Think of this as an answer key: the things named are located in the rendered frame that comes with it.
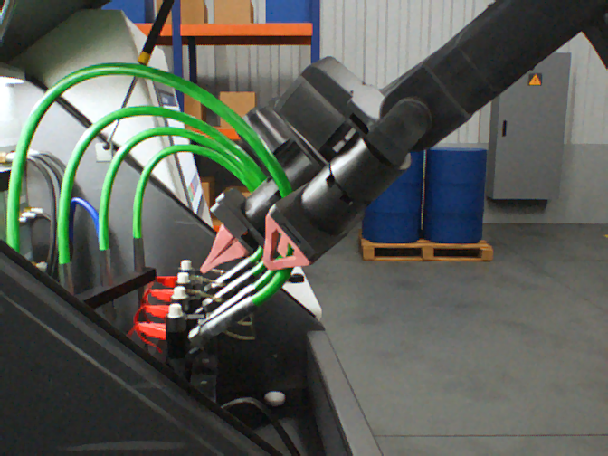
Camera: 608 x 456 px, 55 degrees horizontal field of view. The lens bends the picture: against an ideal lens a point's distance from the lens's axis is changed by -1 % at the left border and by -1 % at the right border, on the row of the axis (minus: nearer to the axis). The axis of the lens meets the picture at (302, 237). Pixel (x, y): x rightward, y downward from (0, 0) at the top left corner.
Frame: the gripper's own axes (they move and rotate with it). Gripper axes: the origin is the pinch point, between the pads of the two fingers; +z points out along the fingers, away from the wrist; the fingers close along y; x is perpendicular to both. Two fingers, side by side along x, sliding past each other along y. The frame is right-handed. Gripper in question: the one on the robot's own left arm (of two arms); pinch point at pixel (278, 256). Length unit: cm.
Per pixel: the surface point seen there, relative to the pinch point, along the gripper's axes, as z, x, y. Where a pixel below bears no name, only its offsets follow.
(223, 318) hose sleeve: 8.0, 1.2, 5.2
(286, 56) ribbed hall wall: 308, -223, -545
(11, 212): 19.1, -26.5, 11.0
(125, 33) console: 19, -51, -28
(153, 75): -4.9, -23.4, 1.1
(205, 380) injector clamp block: 30.2, 5.0, -1.9
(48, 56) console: 28, -56, -18
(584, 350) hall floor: 128, 138, -271
